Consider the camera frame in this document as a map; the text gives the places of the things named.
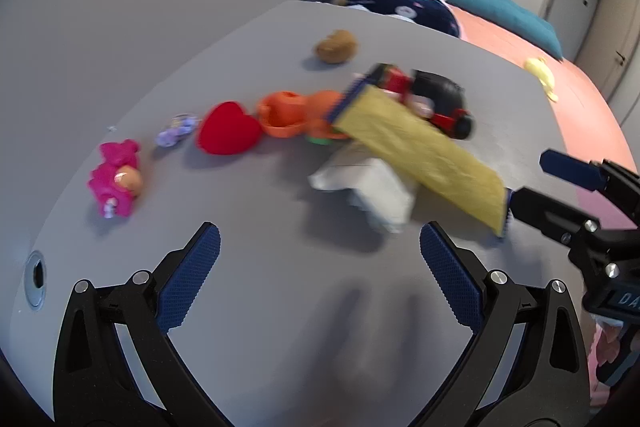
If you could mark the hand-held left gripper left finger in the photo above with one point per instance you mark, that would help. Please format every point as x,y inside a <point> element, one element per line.
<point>192,277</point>

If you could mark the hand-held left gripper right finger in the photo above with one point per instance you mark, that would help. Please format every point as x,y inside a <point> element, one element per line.
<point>450,277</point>

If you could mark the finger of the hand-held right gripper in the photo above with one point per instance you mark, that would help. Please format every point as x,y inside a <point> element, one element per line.
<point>570,168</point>
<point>542,212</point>

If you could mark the yellow snack packet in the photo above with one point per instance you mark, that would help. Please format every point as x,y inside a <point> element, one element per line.
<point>425,157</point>

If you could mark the black and red toy car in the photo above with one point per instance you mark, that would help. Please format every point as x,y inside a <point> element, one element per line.
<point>440,94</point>

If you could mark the orange plastic cup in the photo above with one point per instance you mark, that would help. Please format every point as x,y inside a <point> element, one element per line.
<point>280,117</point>

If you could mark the orange and green toy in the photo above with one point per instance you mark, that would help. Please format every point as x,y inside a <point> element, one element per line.
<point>320,109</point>

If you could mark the orange bed sheet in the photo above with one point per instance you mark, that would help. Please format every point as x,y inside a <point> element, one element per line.
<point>565,122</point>

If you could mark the yellow plush toy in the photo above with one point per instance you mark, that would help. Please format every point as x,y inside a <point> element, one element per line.
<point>540,74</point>

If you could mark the pink doll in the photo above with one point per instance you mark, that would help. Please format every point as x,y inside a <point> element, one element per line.
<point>115,179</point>

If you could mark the small purple toy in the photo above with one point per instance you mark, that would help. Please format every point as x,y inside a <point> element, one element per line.
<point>175,132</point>

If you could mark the red heart plush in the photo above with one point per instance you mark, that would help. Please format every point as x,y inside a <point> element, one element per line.
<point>227,129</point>

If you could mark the round metal desk grommet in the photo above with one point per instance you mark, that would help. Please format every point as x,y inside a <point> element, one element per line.
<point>36,279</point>

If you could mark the teal long cushion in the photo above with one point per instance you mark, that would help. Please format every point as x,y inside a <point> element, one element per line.
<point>490,4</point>

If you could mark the navy patterned blanket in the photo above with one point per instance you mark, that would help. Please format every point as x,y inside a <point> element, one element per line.
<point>400,4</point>

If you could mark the brown plush toy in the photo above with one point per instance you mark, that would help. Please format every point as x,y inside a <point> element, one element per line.
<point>335,47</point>

